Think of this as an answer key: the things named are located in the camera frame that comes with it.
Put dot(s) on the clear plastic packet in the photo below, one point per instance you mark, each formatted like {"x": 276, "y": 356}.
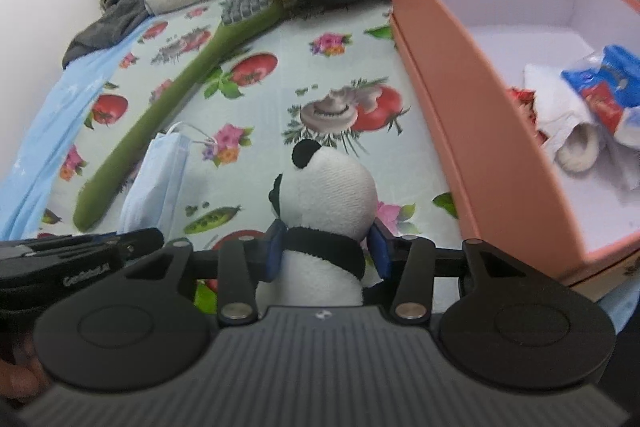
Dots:
{"x": 550, "y": 102}

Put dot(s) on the light blue face mask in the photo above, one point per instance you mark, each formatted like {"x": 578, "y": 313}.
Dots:
{"x": 155, "y": 187}

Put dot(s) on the light blue star bedsheet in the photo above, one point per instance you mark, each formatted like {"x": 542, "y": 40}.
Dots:
{"x": 50, "y": 122}

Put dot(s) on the blue tissue pack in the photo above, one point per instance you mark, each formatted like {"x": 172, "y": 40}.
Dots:
{"x": 600, "y": 82}

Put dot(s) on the person's left hand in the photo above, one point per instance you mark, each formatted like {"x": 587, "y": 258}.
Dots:
{"x": 20, "y": 379}

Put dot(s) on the panda plush toy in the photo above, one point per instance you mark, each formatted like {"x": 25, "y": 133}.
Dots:
{"x": 325, "y": 197}

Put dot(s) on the beige fabric roll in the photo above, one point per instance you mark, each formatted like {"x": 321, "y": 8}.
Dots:
{"x": 580, "y": 150}

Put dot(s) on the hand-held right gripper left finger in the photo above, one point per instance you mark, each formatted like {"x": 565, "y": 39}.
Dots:
{"x": 275, "y": 252}

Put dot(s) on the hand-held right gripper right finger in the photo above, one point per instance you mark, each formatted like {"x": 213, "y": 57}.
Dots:
{"x": 377, "y": 252}

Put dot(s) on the dark grey blanket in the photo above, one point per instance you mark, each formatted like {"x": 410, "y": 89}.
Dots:
{"x": 105, "y": 27}

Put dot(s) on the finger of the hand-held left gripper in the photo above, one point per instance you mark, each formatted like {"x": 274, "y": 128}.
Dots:
{"x": 142, "y": 243}

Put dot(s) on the red wrapper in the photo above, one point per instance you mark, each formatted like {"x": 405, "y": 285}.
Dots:
{"x": 522, "y": 103}

